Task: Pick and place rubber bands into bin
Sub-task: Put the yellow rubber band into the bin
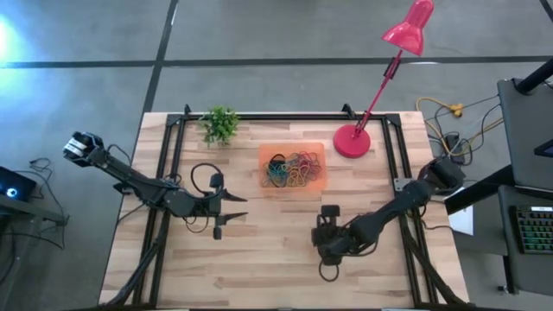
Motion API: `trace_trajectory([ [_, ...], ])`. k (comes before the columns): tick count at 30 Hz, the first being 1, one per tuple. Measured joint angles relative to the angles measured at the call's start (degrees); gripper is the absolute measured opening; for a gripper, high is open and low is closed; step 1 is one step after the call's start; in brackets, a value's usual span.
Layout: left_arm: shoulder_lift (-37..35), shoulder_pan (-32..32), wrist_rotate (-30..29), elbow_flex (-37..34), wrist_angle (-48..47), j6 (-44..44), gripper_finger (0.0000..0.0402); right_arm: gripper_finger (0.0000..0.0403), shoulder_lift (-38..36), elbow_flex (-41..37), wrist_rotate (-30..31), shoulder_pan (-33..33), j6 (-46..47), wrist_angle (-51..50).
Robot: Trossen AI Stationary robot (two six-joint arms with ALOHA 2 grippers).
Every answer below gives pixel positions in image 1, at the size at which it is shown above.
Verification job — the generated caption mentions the orange translucent plastic bin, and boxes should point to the orange translucent plastic bin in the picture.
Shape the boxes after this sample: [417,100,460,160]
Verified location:
[257,143,328,195]

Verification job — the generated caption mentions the white paper sheet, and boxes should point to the white paper sheet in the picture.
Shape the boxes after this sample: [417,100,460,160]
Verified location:
[442,184,475,237]

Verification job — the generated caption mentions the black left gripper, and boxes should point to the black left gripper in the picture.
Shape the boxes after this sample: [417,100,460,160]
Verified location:
[206,172,250,241]

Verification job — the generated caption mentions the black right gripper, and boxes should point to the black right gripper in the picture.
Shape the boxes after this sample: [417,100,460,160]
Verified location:
[311,205,358,267]

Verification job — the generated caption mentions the dark grey side stand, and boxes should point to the dark grey side stand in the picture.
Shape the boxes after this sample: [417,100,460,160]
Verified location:
[0,194,70,228]

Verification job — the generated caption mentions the black right camera cable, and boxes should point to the black right camera cable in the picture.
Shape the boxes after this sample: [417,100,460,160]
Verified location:
[318,260,341,283]

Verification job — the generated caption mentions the backlit computer keyboard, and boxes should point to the backlit computer keyboard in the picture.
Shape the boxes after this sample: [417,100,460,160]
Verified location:
[511,205,553,256]

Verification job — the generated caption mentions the red desk lamp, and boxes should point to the red desk lamp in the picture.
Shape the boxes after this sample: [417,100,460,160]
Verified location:
[332,0,435,160]

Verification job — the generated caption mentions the black left camera cable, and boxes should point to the black left camera cable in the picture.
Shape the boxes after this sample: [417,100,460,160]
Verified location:
[190,162,226,200]

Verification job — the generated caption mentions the dark grey desk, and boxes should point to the dark grey desk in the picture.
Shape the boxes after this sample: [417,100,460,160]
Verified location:
[496,77,553,191]

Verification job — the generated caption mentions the black camera cable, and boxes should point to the black camera cable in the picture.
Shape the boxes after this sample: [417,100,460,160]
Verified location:
[318,260,341,283]
[190,162,226,200]

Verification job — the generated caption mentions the yellow extension cable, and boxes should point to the yellow extension cable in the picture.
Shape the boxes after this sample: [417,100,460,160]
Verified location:
[415,96,505,157]

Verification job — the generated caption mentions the small black screen device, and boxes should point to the small black screen device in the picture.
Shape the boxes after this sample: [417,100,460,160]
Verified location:
[533,137,553,159]

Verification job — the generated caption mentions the black pole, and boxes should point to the black pole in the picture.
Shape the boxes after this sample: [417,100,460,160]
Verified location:
[516,58,553,94]

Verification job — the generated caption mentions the black power adapter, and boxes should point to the black power adapter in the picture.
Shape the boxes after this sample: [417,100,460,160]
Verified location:
[444,132,467,160]

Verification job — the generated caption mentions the grey table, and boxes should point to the grey table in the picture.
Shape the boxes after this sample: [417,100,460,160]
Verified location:
[497,184,553,297]

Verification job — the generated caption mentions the black aluminium table frame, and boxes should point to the black aluminium table frame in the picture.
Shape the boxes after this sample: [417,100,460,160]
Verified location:
[101,103,474,310]

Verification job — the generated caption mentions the green plant in white pot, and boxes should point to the green plant in white pot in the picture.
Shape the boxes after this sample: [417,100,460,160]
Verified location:
[198,105,241,148]

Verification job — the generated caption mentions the black floor cable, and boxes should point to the black floor cable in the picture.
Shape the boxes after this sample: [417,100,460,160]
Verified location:
[28,156,68,251]

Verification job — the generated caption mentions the rubber bands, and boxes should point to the rubber bands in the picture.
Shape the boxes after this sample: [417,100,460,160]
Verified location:
[284,166,319,189]

